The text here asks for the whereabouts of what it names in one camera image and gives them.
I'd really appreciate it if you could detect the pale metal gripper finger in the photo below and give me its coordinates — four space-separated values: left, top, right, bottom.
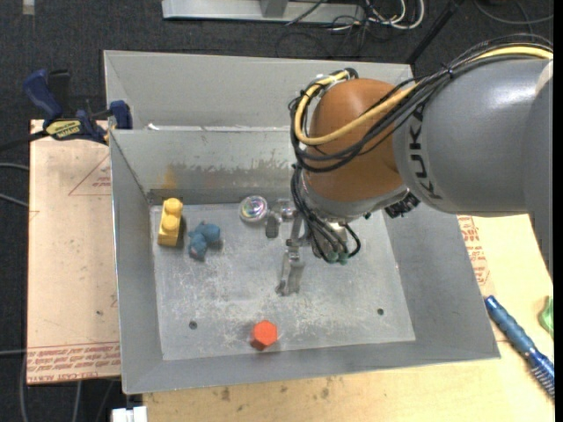
287 256 307 296
274 251 295 297

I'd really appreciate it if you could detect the silver metal fitting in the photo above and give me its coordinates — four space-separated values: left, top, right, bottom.
265 199 297 240

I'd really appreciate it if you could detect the grey metal bin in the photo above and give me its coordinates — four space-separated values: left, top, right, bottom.
103 49 501 396

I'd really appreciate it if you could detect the orange hexagonal block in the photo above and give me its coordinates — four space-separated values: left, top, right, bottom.
249 319 280 352

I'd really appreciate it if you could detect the blue toy animal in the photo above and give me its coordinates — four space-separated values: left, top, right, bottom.
187 220 223 263

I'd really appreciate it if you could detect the yellow toy building block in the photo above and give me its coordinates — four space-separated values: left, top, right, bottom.
157 197 186 249

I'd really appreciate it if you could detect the brown cardboard board, red print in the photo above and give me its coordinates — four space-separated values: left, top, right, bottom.
26 119 496 387

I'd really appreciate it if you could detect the green soft thing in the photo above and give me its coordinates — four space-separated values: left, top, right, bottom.
537 295 554 338

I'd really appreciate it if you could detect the blue ribbed tool handle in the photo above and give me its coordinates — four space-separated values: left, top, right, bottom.
483 295 554 398

